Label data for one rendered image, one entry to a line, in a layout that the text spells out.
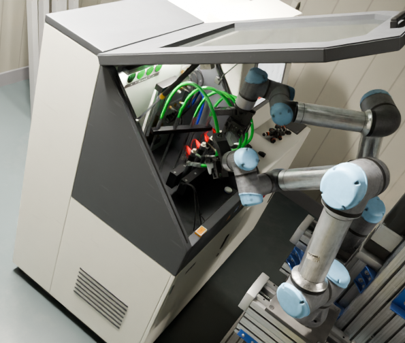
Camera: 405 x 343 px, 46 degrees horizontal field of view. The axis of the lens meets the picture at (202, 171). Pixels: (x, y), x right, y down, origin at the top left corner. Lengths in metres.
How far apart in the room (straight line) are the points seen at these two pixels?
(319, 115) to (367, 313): 0.73
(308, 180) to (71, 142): 0.97
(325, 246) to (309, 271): 0.10
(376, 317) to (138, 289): 0.98
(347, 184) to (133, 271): 1.13
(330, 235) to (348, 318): 0.59
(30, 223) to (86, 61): 0.99
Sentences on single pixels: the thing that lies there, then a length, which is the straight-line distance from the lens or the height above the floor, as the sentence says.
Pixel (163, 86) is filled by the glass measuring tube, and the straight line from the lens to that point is 2.06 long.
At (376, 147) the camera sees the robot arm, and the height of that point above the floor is 1.46.
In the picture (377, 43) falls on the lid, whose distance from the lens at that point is 1.37.
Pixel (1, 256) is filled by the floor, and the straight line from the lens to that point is 2.90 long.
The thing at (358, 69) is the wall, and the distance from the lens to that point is 3.51.
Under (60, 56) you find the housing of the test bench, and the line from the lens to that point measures 1.87.
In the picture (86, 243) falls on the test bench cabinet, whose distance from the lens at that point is 2.22.
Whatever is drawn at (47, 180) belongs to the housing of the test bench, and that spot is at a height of 0.78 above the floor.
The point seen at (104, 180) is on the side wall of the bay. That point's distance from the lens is 1.94.
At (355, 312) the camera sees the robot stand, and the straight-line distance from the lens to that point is 1.88.
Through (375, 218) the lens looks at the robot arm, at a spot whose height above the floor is 1.24.
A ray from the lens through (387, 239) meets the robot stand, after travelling 1.77.
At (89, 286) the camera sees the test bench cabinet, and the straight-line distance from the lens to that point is 2.39.
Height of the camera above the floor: 2.27
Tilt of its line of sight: 36 degrees down
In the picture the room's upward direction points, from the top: 24 degrees clockwise
